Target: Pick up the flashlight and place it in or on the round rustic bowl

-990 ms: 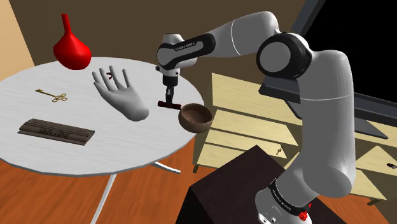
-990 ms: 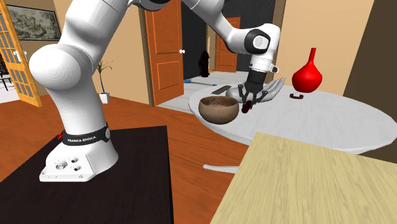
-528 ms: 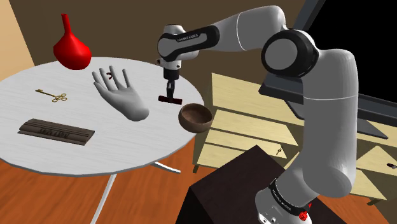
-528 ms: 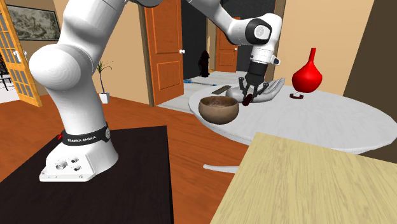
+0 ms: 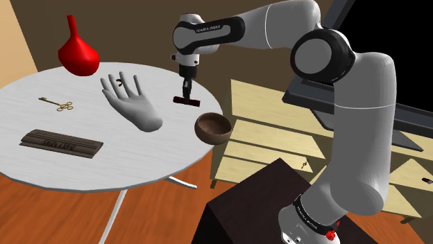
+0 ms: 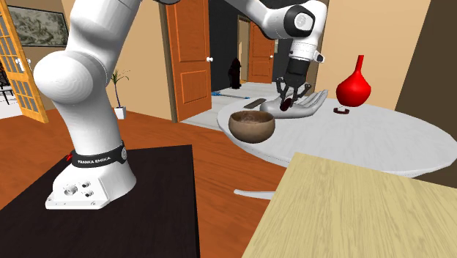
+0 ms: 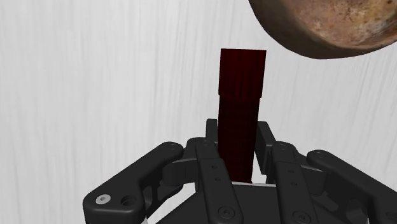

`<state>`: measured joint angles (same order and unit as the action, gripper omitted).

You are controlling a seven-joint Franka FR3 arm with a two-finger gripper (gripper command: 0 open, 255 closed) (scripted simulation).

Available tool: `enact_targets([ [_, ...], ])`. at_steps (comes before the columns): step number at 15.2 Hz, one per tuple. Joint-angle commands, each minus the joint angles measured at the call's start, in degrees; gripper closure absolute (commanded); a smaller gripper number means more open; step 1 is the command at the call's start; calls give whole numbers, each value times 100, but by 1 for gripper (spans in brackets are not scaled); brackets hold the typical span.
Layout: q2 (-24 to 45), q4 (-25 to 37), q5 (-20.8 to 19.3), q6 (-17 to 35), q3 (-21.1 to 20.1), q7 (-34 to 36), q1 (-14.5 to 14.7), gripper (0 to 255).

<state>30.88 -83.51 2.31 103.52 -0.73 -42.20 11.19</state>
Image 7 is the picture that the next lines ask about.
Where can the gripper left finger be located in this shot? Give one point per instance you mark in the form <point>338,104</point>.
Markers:
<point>214,173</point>

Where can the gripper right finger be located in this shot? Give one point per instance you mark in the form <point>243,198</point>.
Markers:
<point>294,180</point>

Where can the dark red cylindrical bottle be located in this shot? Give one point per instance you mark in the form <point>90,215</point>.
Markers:
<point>238,124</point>

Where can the brown rusty round bowl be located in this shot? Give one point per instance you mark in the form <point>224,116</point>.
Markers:
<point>328,24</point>

